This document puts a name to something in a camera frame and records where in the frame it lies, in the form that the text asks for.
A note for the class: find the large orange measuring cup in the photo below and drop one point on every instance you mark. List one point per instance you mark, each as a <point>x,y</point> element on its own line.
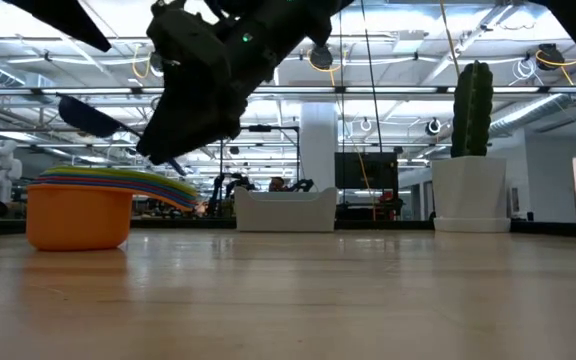
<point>78,220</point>

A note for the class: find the green measuring cup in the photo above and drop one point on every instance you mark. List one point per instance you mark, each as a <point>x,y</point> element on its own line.
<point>93,169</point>

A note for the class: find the green cactus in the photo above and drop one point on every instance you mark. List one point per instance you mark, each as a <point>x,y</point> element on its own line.
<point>473,110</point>

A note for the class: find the white building column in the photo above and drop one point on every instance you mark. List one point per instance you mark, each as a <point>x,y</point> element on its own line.
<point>318,145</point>

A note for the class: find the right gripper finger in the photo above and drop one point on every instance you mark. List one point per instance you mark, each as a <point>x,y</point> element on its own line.
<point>208,135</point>
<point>188,115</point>

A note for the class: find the black display screen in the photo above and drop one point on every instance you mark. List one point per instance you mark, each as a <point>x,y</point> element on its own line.
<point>365,170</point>

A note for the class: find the light blue measuring cup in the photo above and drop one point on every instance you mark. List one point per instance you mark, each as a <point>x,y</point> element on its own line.
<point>93,175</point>

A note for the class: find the small dark blue measuring cup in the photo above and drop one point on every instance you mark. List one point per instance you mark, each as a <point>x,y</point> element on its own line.
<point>88,117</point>

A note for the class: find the grey plastic basket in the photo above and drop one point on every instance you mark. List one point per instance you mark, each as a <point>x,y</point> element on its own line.
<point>288,212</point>

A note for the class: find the person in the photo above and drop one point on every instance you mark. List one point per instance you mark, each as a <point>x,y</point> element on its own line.
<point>278,185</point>

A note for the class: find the white planter pot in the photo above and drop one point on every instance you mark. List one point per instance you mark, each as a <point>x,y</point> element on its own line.
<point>470,195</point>

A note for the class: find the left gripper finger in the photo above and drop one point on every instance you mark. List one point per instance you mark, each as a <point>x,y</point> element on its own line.
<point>58,15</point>

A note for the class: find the white humanoid robot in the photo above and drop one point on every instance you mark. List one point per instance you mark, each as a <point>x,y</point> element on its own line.
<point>0,170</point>

